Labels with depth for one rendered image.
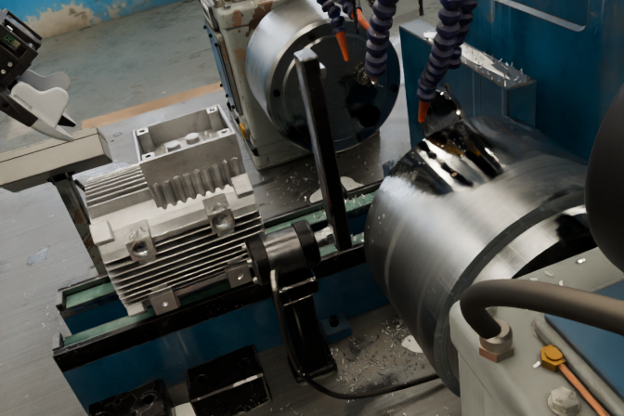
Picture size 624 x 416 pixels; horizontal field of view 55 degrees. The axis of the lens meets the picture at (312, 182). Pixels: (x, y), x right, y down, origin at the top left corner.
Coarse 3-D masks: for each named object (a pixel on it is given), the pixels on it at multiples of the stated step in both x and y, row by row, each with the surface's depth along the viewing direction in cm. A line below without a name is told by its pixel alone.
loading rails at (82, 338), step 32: (352, 192) 96; (288, 224) 94; (320, 224) 93; (352, 224) 95; (352, 256) 85; (64, 288) 89; (96, 288) 89; (224, 288) 84; (256, 288) 82; (320, 288) 86; (352, 288) 88; (64, 320) 87; (96, 320) 89; (128, 320) 82; (160, 320) 80; (192, 320) 82; (224, 320) 83; (256, 320) 85; (320, 320) 89; (64, 352) 77; (96, 352) 79; (128, 352) 81; (160, 352) 82; (192, 352) 84; (224, 352) 86; (96, 384) 82; (128, 384) 83
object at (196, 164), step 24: (168, 120) 80; (192, 120) 81; (216, 120) 80; (144, 144) 78; (168, 144) 76; (192, 144) 76; (216, 144) 73; (144, 168) 71; (168, 168) 72; (192, 168) 73; (216, 168) 74; (240, 168) 76; (168, 192) 73; (192, 192) 74
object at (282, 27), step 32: (256, 32) 110; (288, 32) 99; (320, 32) 98; (352, 32) 100; (256, 64) 106; (288, 64) 99; (352, 64) 102; (256, 96) 110; (288, 96) 101; (352, 96) 105; (384, 96) 107; (288, 128) 104; (352, 128) 108
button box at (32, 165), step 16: (96, 128) 97; (32, 144) 95; (48, 144) 96; (64, 144) 96; (80, 144) 96; (96, 144) 97; (0, 160) 94; (16, 160) 95; (32, 160) 95; (48, 160) 95; (64, 160) 96; (80, 160) 96; (96, 160) 98; (0, 176) 94; (16, 176) 94; (32, 176) 95; (48, 176) 98
